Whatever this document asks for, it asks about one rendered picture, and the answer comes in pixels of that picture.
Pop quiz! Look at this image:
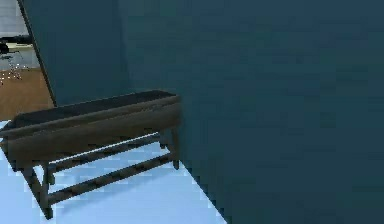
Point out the dark brown wooden console table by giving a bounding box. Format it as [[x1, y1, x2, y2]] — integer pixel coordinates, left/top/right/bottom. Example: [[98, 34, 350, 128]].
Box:
[[0, 89, 183, 221]]

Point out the black table with thin legs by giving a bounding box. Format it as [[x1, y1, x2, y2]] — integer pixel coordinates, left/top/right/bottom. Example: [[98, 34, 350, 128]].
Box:
[[0, 34, 34, 84]]

